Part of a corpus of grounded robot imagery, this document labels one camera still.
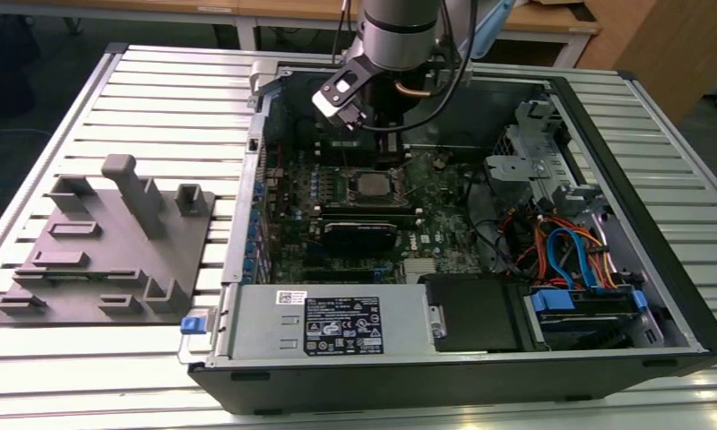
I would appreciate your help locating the metal locking lever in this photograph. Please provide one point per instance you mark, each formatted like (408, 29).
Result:
(347, 162)
(416, 187)

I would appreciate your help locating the silver CPU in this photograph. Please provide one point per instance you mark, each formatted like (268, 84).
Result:
(373, 184)

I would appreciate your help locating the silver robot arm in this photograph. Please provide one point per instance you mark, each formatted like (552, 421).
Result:
(395, 36)

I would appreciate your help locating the CPU socket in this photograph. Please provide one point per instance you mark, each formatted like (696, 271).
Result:
(351, 192)

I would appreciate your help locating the metal drive cage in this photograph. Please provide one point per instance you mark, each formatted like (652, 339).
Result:
(532, 134)

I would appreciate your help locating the green motherboard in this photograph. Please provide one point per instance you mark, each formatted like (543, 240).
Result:
(448, 224)

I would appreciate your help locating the black graphics card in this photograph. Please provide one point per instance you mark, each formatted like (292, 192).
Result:
(359, 239)

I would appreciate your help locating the wooden desk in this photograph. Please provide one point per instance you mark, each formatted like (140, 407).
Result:
(125, 3)
(561, 24)

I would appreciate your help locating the silver chipset heatsink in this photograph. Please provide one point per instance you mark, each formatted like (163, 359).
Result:
(421, 266)

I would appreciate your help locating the wooden cabinet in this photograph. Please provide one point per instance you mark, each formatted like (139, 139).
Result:
(675, 49)

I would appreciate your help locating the blue disk carrier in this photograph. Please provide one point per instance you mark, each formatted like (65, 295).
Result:
(549, 300)

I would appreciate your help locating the silver power supply box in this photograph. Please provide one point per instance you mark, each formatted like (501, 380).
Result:
(263, 322)

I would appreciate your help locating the grey parts rack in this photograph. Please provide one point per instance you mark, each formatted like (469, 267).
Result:
(113, 251)

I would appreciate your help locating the blue case latch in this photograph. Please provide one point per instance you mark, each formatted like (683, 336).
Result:
(192, 325)

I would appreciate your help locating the black PC case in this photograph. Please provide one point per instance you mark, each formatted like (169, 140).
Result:
(455, 385)

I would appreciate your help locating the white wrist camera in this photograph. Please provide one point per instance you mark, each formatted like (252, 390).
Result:
(335, 92)

